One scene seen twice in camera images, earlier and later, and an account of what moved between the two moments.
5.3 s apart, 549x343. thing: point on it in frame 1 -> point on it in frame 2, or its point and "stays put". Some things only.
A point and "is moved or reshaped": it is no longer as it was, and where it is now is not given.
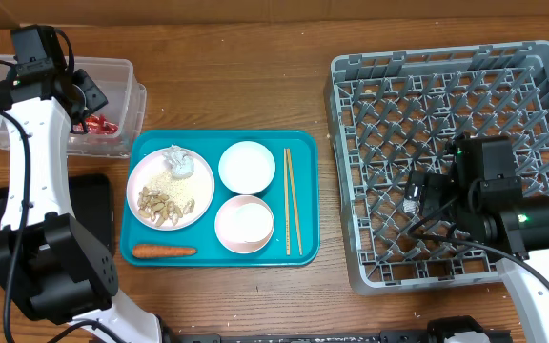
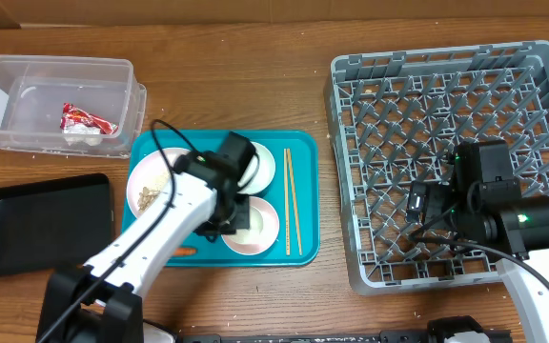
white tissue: (180, 163) is moved or reshaped
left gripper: (96, 98) -> (240, 219)
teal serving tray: (220, 198) stays put
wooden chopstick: (294, 204) stays put
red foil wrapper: (96, 125) stays put
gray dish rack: (393, 113) stays put
